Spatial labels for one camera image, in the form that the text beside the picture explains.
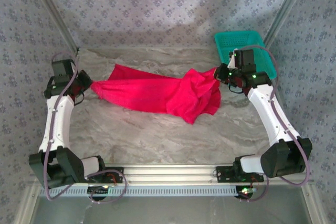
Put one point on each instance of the teal plastic basket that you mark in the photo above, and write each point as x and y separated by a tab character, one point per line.
236	40

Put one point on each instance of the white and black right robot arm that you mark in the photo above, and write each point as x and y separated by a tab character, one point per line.
267	113

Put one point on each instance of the aluminium frame post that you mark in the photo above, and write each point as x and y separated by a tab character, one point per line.
285	11
54	11

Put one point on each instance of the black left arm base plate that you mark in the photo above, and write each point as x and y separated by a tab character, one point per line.
118	179

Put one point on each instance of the aluminium frame leg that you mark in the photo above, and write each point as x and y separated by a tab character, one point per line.
26	205
312	205

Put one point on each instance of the aluminium frame cross rail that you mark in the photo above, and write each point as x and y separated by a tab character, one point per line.
170	174

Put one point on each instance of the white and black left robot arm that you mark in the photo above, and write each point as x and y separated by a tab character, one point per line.
57	119

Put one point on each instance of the black controller board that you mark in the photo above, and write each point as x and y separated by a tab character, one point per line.
246	194
97	189

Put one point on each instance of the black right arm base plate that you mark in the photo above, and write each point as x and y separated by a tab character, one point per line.
225	178

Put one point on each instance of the red t-shirt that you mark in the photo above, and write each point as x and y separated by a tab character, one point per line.
147	93

